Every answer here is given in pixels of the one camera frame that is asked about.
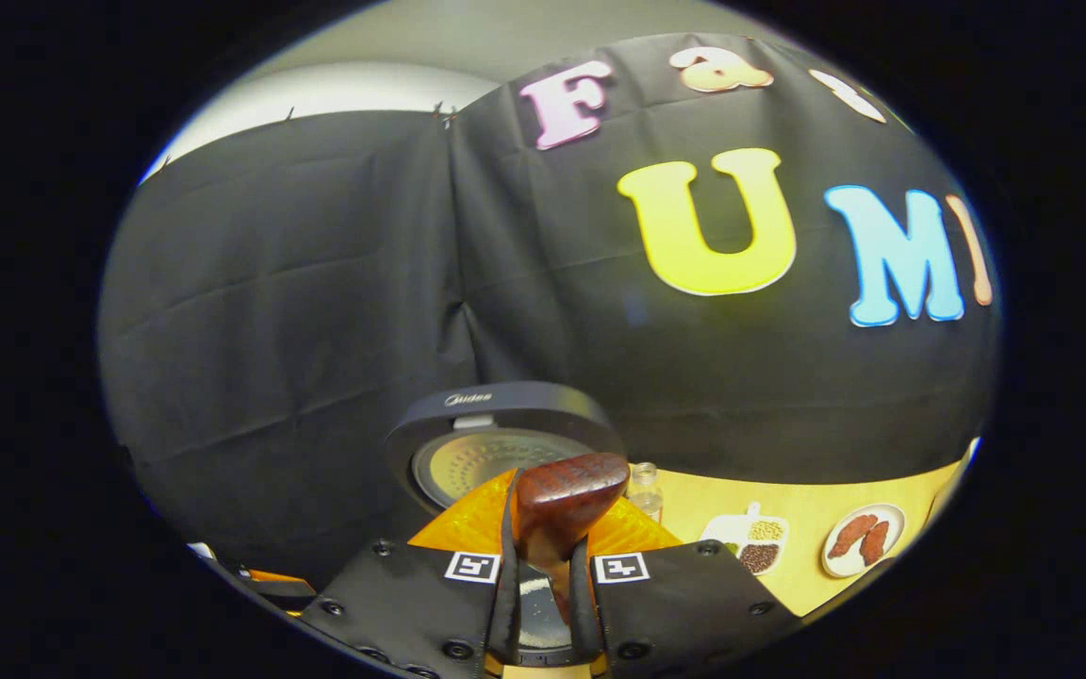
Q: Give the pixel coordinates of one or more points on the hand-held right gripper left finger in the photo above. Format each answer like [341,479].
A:
[505,613]

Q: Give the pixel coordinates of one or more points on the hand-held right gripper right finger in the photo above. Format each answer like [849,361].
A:
[583,613]

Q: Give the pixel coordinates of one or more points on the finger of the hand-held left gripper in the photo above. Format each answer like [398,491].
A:
[279,589]

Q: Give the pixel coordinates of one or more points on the brown wooden spoon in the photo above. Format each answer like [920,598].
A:
[567,495]

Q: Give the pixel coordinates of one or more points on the dark grey rice cooker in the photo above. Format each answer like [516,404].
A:
[505,415]

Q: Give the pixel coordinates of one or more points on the small glass bottle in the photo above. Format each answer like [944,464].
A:
[644,490]

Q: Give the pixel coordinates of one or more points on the white divided bean dish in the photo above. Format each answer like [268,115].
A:
[755,542]

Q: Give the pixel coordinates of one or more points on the brown meat piece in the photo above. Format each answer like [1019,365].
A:
[852,536]
[876,544]

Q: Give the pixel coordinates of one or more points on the black backdrop cloth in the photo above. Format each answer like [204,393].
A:
[317,311]

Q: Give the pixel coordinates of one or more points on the white round plate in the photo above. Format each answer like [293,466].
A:
[894,528]

